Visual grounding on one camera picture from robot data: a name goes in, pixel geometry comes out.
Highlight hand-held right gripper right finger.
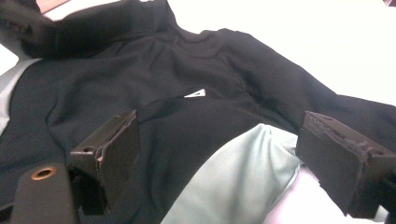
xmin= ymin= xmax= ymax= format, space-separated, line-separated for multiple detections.
xmin=294 ymin=110 xmax=396 ymax=219

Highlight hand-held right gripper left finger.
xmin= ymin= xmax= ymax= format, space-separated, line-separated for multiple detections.
xmin=68 ymin=109 xmax=141 ymax=217

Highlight black and mint green shirt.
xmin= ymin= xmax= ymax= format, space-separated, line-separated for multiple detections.
xmin=0 ymin=0 xmax=396 ymax=224

